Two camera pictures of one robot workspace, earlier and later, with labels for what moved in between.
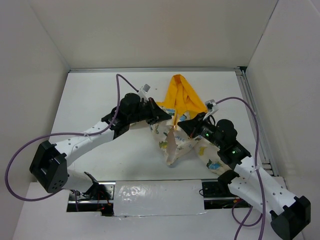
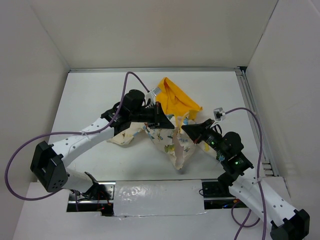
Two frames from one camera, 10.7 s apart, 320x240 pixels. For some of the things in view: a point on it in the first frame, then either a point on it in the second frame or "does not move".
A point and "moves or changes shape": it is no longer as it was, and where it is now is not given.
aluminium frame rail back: [240, 69] does not move
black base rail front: [217, 196] does not move
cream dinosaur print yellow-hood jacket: [182, 104] moves or changes shape
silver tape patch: [148, 198] does not move
